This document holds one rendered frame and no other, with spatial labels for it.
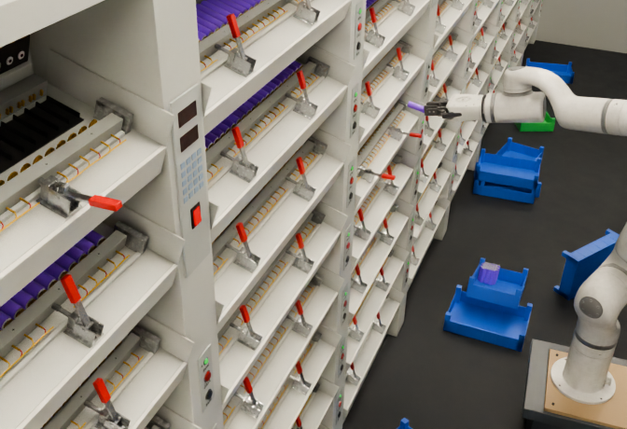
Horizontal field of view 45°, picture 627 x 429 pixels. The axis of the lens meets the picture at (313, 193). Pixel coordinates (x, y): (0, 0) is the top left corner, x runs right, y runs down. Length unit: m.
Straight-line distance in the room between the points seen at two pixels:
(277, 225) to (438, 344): 1.54
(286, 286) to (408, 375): 1.23
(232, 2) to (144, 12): 0.44
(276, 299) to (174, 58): 0.76
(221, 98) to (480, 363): 1.97
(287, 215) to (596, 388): 1.26
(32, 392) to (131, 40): 0.43
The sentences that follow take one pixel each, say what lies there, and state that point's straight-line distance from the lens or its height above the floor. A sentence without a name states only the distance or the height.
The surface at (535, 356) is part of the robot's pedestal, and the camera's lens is 2.54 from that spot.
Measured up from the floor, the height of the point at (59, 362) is 1.32.
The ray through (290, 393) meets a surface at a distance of 1.93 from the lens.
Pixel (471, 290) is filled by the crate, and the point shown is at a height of 0.12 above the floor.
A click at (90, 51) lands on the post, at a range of 1.00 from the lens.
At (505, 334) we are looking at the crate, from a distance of 3.02.
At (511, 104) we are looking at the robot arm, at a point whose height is 1.11.
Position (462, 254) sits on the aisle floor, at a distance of 3.40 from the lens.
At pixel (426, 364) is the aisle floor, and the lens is 2.84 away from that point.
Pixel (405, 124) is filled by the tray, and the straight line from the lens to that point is 2.34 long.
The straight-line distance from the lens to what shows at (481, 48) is 3.58.
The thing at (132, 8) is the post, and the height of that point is 1.68.
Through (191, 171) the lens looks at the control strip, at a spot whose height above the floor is 1.44.
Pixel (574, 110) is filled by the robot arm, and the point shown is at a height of 1.15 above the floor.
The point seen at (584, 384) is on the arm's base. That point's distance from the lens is 2.42.
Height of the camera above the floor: 1.96
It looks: 32 degrees down
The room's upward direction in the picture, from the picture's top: 1 degrees clockwise
